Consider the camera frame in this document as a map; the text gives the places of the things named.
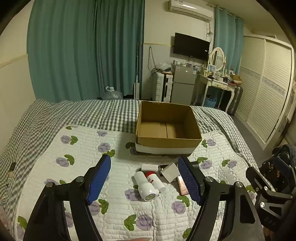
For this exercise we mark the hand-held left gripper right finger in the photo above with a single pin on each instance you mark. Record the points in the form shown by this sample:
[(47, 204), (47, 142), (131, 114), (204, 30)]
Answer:
[(189, 182)]

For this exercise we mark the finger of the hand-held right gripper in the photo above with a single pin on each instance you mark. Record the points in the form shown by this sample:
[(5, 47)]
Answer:
[(261, 179), (283, 166)]

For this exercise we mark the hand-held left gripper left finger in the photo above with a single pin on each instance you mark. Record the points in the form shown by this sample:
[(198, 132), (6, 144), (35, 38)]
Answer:
[(99, 179)]

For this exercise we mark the pink box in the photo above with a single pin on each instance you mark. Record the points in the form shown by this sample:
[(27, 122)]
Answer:
[(182, 187)]

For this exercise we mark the white cube box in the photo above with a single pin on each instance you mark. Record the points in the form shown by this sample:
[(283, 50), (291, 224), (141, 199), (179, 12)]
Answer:
[(171, 172)]

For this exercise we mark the small white red-capped bottle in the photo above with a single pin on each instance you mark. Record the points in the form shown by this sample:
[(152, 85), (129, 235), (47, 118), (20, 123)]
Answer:
[(155, 182)]

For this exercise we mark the small white charger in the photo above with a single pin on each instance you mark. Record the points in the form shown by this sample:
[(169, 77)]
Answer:
[(149, 167)]

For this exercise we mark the large white bottle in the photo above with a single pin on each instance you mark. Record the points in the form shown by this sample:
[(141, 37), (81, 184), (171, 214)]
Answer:
[(143, 185)]

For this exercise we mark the brown cardboard box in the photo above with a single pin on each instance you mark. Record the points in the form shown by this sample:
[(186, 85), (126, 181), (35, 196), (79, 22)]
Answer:
[(161, 111)]

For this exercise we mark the white floral quilt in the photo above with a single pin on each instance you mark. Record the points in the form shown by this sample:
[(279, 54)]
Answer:
[(81, 162)]

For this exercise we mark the grey checked bedsheet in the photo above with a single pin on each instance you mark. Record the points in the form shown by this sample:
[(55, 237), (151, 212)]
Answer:
[(69, 111)]

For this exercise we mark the white louvred wardrobe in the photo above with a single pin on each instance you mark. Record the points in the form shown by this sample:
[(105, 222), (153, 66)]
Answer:
[(266, 88)]

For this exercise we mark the dark suitcase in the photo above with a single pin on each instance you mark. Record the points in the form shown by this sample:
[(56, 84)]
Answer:
[(237, 99)]

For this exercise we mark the blue basket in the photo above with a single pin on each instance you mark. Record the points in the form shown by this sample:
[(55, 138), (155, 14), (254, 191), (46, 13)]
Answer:
[(211, 102)]

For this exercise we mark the clear water jug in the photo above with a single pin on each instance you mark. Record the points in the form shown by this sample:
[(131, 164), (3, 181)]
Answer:
[(112, 94)]

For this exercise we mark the small dark object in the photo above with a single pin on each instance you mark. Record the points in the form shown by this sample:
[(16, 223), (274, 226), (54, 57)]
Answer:
[(12, 168)]

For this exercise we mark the grey fridge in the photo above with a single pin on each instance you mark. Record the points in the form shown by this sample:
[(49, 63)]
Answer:
[(183, 85)]

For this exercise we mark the white flat mop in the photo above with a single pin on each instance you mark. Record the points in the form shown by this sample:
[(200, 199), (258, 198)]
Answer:
[(137, 90)]

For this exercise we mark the white suitcase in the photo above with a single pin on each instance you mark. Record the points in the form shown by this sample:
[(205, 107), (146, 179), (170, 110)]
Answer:
[(161, 87)]

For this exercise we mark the white dressing table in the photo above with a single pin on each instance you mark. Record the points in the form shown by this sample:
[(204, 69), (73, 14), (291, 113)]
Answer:
[(216, 83)]

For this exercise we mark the clear plastic bag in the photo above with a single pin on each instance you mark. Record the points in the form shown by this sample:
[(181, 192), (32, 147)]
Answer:
[(164, 66)]

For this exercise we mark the white oval mirror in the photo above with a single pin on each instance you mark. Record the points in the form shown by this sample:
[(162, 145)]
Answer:
[(217, 58)]

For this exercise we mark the wide teal curtain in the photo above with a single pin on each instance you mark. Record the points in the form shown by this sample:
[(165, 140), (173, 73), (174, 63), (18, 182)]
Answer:
[(69, 46)]

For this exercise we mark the narrow teal curtain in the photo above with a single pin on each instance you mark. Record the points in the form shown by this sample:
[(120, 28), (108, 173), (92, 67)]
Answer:
[(229, 34)]

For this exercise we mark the white air conditioner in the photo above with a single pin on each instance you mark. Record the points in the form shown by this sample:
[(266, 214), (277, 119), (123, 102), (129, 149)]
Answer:
[(189, 9)]

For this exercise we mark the black wall television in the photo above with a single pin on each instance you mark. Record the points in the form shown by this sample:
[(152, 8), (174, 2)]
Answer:
[(190, 46)]

